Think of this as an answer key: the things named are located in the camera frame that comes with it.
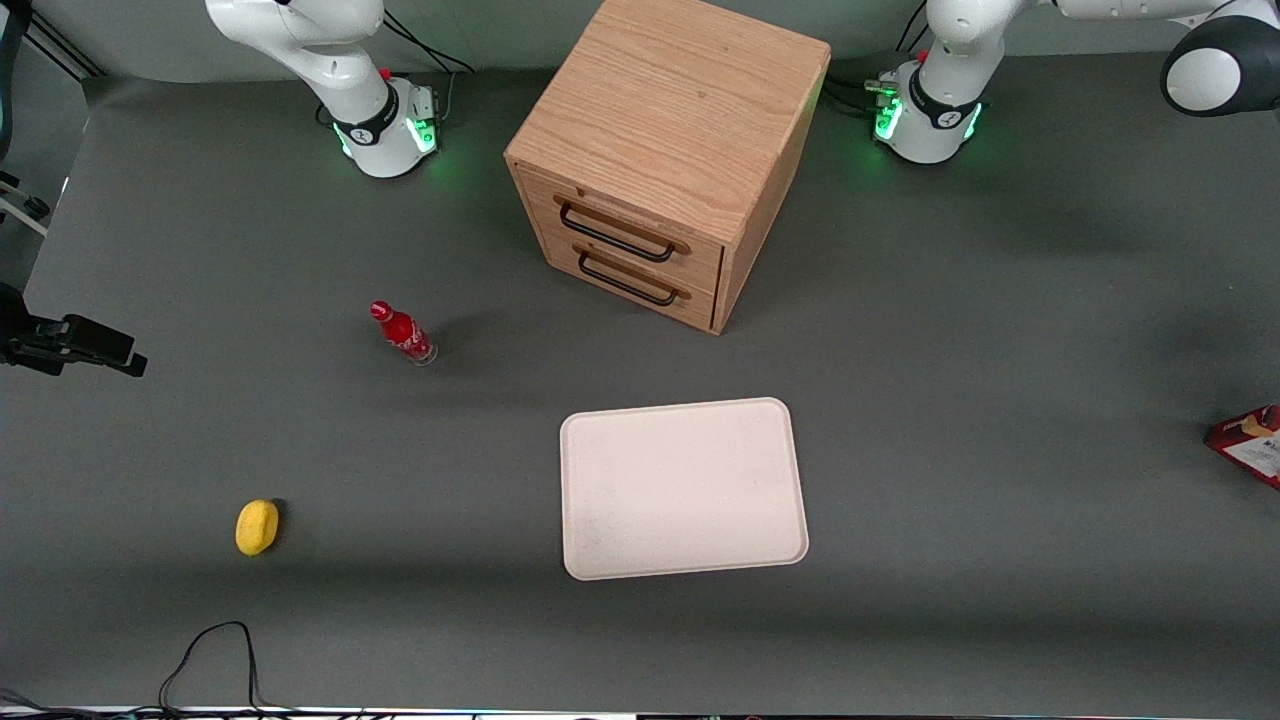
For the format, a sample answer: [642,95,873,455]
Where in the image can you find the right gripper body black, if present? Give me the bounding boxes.
[0,284,33,347]

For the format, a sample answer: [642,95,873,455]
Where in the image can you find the red cookie box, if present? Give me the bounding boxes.
[1204,404,1280,490]

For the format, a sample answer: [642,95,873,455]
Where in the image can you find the cream rectangular tray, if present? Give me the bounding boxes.
[559,397,810,582]

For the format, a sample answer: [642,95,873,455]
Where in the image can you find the white and black clamp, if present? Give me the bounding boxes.
[0,170,51,238]

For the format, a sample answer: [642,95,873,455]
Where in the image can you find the yellow lemon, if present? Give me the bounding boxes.
[235,499,281,557]

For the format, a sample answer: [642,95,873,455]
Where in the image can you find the black metal stand bar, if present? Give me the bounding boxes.
[22,0,106,81]

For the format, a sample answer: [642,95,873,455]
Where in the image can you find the red cola bottle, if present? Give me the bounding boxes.
[369,300,439,367]

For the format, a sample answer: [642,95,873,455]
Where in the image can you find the wooden drawer front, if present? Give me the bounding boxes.
[535,222,719,334]
[512,160,725,297]

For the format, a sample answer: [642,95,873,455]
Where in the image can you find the wooden drawer cabinet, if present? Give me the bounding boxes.
[504,0,833,336]

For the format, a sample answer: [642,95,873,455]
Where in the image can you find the black hanging strap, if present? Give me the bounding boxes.
[0,0,35,163]

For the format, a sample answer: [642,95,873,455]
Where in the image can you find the black looped cable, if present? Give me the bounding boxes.
[158,621,301,715]

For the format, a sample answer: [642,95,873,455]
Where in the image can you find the black arm base cables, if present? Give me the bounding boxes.
[380,8,477,126]
[826,5,935,116]

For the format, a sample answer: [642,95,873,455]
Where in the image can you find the black metal drawer handle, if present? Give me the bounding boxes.
[557,202,681,265]
[577,250,682,307]

